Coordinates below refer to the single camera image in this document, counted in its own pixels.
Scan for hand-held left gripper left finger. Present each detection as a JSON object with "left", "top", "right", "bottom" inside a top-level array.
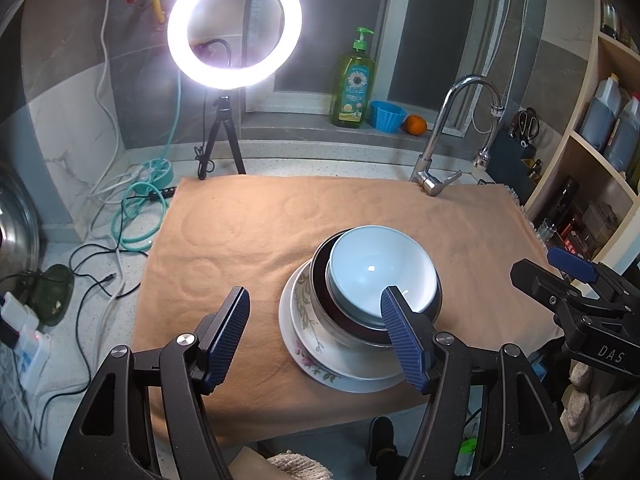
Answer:
[{"left": 52, "top": 286, "right": 251, "bottom": 480}]

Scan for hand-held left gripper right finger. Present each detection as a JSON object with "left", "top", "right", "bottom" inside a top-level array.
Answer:
[{"left": 380, "top": 285, "right": 581, "bottom": 480}]

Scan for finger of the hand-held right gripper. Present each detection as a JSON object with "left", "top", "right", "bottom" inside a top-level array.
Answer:
[
  {"left": 510, "top": 259, "right": 626, "bottom": 317},
  {"left": 546, "top": 247, "right": 640, "bottom": 306}
]

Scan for large steel bowl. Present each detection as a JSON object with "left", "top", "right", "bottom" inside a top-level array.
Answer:
[{"left": 309, "top": 229, "right": 444, "bottom": 350}]

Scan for white ceramic bowl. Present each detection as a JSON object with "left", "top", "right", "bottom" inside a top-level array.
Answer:
[{"left": 325, "top": 226, "right": 437, "bottom": 326}]

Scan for leaf print white plate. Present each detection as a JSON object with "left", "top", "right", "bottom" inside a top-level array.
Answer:
[{"left": 292, "top": 270, "right": 396, "bottom": 381}]

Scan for pink floral white plate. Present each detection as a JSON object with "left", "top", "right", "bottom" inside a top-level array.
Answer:
[{"left": 278, "top": 260, "right": 421, "bottom": 395}]

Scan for printed box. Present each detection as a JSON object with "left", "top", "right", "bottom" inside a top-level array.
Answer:
[{"left": 575, "top": 200, "right": 621, "bottom": 261}]

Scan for dark bottle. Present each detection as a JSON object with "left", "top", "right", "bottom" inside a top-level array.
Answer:
[{"left": 550, "top": 176, "right": 581, "bottom": 241}]

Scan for wooden shelf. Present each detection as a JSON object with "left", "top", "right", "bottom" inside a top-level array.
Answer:
[{"left": 520, "top": 0, "right": 640, "bottom": 291}]

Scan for tan towel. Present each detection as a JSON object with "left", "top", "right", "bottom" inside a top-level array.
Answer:
[{"left": 132, "top": 176, "right": 566, "bottom": 448}]

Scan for person's black slipper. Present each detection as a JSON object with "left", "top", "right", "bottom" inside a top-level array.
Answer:
[{"left": 369, "top": 416, "right": 408, "bottom": 480}]

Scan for black knife block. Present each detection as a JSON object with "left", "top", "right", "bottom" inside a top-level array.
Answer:
[{"left": 492, "top": 132, "right": 543, "bottom": 201}]

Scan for dark oil jug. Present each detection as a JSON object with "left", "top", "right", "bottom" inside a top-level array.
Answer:
[
  {"left": 580, "top": 74, "right": 626, "bottom": 153},
  {"left": 605, "top": 92, "right": 640, "bottom": 171}
]

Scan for scissors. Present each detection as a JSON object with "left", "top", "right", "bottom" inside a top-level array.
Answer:
[{"left": 509, "top": 109, "right": 541, "bottom": 148}]

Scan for person's fuzzy beige clothing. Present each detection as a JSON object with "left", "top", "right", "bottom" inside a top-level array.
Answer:
[{"left": 265, "top": 452, "right": 333, "bottom": 480}]

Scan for chrome faucet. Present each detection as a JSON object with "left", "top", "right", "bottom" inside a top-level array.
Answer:
[{"left": 410, "top": 75, "right": 502, "bottom": 197}]

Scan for green glass ashtray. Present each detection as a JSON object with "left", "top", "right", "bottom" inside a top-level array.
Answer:
[{"left": 30, "top": 264, "right": 75, "bottom": 326}]

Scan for white power strip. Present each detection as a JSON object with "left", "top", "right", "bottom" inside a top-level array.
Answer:
[{"left": 0, "top": 292, "right": 53, "bottom": 391}]

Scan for black tripod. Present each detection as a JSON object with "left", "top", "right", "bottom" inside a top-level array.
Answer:
[{"left": 197, "top": 95, "right": 247, "bottom": 181}]

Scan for blue ribbed cup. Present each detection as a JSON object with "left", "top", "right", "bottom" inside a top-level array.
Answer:
[{"left": 370, "top": 100, "right": 407, "bottom": 134}]

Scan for steel pot lid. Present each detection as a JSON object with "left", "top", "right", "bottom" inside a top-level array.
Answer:
[{"left": 0, "top": 162, "right": 41, "bottom": 286}]

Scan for green dish soap bottle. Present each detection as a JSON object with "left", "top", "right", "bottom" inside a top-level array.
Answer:
[{"left": 331, "top": 27, "right": 377, "bottom": 128}]

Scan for teal hose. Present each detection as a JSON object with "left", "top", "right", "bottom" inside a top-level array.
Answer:
[{"left": 111, "top": 67, "right": 176, "bottom": 256}]

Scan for black cable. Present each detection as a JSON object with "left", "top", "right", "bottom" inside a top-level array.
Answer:
[{"left": 69, "top": 242, "right": 147, "bottom": 302}]

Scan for ring light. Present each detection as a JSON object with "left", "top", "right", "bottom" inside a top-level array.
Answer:
[{"left": 166, "top": 0, "right": 304, "bottom": 92}]

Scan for white window frame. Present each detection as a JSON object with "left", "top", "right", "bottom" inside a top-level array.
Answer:
[{"left": 245, "top": 0, "right": 506, "bottom": 136}]

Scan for white cable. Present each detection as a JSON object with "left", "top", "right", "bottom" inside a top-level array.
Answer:
[{"left": 90, "top": 0, "right": 133, "bottom": 201}]

